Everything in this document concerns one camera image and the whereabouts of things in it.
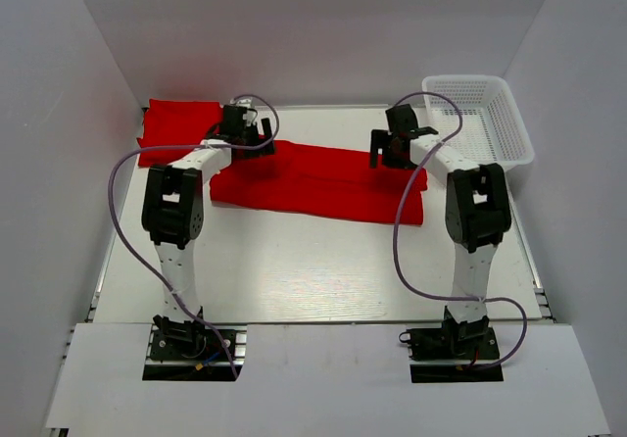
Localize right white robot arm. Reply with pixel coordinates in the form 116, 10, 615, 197
369, 104, 511, 358

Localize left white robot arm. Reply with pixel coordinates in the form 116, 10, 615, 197
141, 95, 275, 322

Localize folded red t-shirt stack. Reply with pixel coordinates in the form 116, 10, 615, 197
137, 99, 223, 148

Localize white plastic basket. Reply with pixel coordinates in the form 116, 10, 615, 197
422, 74, 535, 171

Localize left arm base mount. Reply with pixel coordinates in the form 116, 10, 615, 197
142, 316, 246, 382

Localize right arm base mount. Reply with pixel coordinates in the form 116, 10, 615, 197
398, 312, 504, 384

